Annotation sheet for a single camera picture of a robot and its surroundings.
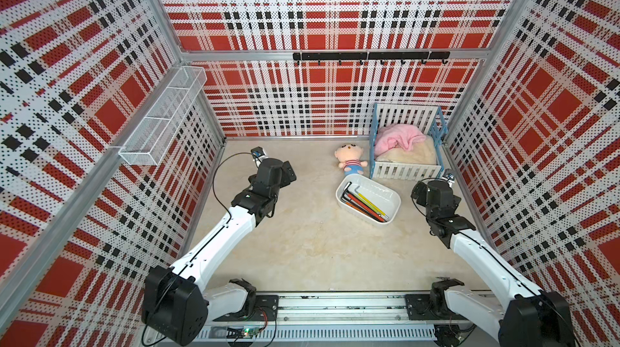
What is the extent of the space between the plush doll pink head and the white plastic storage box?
0.06ft

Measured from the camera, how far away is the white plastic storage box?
3.10ft

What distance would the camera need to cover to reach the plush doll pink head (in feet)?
3.38
